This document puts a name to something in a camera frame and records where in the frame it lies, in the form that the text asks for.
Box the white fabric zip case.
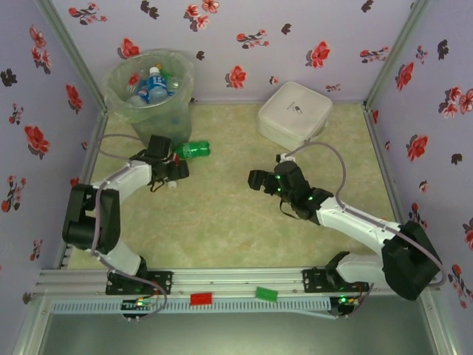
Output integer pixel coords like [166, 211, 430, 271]
[256, 81, 333, 155]

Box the green plastic bottle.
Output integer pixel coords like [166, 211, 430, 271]
[173, 140, 211, 160]

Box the red plastic block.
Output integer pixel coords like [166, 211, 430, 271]
[190, 292, 214, 306]

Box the green plastic block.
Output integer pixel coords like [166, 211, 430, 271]
[255, 285, 279, 302]

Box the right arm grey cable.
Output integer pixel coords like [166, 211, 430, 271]
[282, 141, 444, 288]

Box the grey slotted cable duct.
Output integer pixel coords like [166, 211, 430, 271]
[50, 298, 332, 314]

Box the left arm grey cable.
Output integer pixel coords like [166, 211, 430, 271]
[90, 132, 169, 321]

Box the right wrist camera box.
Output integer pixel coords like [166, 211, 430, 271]
[273, 153, 307, 195]

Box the aluminium frame profile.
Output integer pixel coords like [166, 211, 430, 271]
[10, 295, 51, 355]
[421, 291, 455, 355]

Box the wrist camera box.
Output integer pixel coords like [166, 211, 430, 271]
[147, 135, 174, 160]
[273, 153, 307, 195]

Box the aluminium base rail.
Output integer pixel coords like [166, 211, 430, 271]
[36, 266, 439, 297]

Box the aluminium frame post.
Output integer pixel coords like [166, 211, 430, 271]
[33, 0, 110, 114]
[364, 0, 434, 112]

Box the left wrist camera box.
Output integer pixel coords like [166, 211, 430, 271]
[147, 135, 174, 160]

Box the aluminium table edge rail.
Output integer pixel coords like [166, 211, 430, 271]
[190, 98, 367, 107]

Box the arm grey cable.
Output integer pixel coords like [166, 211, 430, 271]
[282, 141, 444, 288]
[90, 132, 169, 321]

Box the controller board with LED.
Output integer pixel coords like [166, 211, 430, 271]
[120, 295, 158, 322]
[330, 294, 362, 320]

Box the clear plastic trash bin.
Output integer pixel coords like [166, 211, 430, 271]
[105, 50, 195, 151]

